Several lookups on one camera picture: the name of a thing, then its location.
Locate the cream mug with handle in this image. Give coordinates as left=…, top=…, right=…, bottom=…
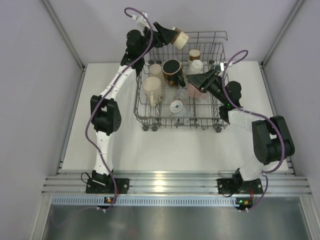
left=186, top=59, right=204, bottom=75

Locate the pink mug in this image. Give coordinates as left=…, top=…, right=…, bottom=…
left=187, top=83, right=207, bottom=99

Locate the clear glass tumbler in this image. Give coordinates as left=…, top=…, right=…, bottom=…
left=175, top=88, right=189, bottom=103

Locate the black skull mug red inside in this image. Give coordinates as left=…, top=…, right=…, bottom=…
left=162, top=59, right=186, bottom=88

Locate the beige plain cup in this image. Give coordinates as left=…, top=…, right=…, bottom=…
left=149, top=63, right=167, bottom=87

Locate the light blue mug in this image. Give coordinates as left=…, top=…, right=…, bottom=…
left=169, top=100, right=191, bottom=118

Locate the grey wire dish rack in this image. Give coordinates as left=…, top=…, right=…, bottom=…
left=133, top=31, right=235, bottom=132

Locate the cream mug green inside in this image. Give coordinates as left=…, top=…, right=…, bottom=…
left=142, top=76, right=165, bottom=108

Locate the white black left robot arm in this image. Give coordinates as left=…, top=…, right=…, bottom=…
left=187, top=70, right=296, bottom=195

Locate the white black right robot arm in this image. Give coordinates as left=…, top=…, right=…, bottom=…
left=89, top=22, right=181, bottom=188

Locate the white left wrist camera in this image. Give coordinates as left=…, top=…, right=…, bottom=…
left=214, top=62, right=233, bottom=76

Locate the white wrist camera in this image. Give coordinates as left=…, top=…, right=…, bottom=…
left=131, top=11, right=150, bottom=29
left=214, top=62, right=233, bottom=76

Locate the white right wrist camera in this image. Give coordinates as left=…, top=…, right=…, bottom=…
left=131, top=11, right=150, bottom=29

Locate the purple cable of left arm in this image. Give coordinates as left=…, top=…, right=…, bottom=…
left=221, top=49, right=287, bottom=212

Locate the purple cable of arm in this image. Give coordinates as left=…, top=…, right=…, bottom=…
left=51, top=7, right=154, bottom=227
left=221, top=49, right=287, bottom=212

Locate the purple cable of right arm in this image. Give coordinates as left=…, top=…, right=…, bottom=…
left=51, top=7, right=154, bottom=227

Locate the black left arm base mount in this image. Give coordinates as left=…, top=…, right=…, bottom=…
left=217, top=178, right=263, bottom=197

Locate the aluminium corner frame post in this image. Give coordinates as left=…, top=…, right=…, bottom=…
left=40, top=0, right=85, bottom=71

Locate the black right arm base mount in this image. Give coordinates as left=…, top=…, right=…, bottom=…
left=85, top=171, right=130, bottom=194

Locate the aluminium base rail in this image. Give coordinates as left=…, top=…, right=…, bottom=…
left=41, top=170, right=312, bottom=197

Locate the perforated blue-grey cable tray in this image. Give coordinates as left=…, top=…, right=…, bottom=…
left=51, top=195, right=239, bottom=207

